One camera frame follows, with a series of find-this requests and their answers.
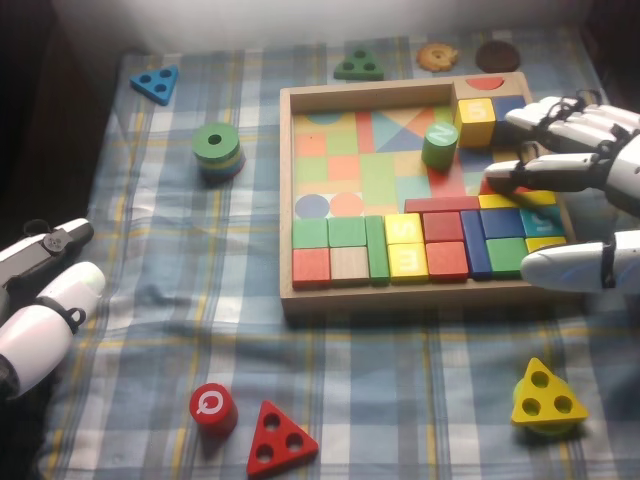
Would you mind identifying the blue three-hole triangle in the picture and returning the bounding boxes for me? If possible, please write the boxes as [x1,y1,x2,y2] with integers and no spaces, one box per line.
[128,63,180,107]

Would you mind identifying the tall blue cube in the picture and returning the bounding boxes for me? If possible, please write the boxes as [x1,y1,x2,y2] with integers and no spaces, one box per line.
[492,94,529,146]

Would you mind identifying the red cylinder letter Q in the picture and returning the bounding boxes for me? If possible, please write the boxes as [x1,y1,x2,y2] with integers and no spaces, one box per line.
[188,383,239,436]

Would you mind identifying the stacked coloured ring discs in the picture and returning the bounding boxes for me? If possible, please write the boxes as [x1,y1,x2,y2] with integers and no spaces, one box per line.
[191,122,246,182]

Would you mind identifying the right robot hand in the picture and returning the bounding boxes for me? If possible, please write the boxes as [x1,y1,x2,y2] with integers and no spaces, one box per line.
[483,89,640,217]

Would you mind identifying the tall yellow cube letter S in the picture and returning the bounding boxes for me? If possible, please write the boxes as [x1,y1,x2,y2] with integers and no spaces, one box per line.
[453,97,497,149]

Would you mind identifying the wooden puzzle tray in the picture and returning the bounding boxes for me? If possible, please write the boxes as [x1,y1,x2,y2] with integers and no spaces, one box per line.
[278,71,584,315]

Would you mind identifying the green cylinder letter N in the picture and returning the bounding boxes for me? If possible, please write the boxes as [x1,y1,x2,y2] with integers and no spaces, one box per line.
[421,121,460,172]

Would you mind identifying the white backdrop panel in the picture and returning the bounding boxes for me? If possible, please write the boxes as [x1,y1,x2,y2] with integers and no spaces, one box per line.
[49,0,591,54]

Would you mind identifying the dark brown round cookie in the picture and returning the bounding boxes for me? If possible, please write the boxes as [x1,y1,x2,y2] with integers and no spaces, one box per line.
[474,40,521,74]

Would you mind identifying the red three-hole triangle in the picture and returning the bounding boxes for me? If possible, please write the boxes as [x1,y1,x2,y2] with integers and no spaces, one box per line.
[246,399,320,479]

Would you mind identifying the tan flower cookie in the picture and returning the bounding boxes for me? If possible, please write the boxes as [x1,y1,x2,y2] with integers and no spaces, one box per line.
[416,42,460,73]

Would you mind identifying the green three-hole triangle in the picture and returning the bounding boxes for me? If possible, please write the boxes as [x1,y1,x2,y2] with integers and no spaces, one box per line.
[333,47,386,81]

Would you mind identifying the blue plaid cloth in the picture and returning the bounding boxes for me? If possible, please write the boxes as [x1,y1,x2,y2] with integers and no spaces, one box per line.
[37,34,640,480]

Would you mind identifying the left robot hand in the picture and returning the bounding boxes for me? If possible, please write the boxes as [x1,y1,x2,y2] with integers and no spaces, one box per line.
[0,218,96,301]

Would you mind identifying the yellow three-hole triangle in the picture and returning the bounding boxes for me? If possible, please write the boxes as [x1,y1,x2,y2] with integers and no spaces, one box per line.
[509,357,590,427]

